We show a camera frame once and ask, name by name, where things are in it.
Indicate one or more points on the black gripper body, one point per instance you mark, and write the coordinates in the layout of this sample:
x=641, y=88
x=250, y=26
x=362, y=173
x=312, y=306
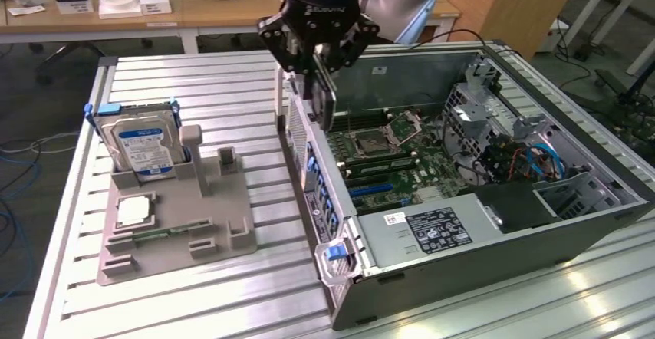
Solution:
x=322, y=13

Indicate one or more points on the wooden desk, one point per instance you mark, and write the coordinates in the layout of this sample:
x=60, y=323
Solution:
x=220, y=13

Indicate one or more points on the small plain white box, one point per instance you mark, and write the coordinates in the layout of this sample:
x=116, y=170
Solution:
x=155, y=3

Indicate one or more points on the metal socket cover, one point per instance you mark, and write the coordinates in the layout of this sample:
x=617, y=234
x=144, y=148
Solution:
x=407, y=126

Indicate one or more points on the CPU socket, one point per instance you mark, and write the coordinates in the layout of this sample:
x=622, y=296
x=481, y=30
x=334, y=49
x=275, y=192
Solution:
x=373, y=142

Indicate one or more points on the white box with round bowl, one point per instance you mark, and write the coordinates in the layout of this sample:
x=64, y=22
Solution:
x=119, y=5

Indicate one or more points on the wooden cabinet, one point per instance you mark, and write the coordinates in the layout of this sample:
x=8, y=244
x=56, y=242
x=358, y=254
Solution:
x=517, y=9

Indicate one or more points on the metal disk bay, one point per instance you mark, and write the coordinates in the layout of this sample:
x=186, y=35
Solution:
x=473, y=124

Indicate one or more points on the white box with black label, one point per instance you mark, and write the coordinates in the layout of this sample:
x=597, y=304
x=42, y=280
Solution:
x=72, y=1

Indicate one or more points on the white paper card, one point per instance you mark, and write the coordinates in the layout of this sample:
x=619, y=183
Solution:
x=26, y=10

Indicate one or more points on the grey power supply unit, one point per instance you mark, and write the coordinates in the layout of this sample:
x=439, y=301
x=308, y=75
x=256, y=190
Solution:
x=410, y=235

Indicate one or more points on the silver CPU chip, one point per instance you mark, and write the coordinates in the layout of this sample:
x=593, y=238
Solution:
x=135, y=210

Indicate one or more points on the blue case latch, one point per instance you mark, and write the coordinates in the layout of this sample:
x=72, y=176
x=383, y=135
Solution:
x=335, y=254

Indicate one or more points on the grey parts rack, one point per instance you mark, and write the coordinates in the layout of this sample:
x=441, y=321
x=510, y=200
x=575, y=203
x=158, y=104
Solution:
x=174, y=251

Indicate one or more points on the open black PC case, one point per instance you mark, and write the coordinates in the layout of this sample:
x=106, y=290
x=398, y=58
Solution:
x=461, y=270

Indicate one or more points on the hard disk with blue bracket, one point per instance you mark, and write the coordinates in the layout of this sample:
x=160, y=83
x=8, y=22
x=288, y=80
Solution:
x=143, y=151

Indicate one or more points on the white table frame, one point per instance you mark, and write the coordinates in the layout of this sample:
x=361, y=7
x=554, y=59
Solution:
x=609, y=9

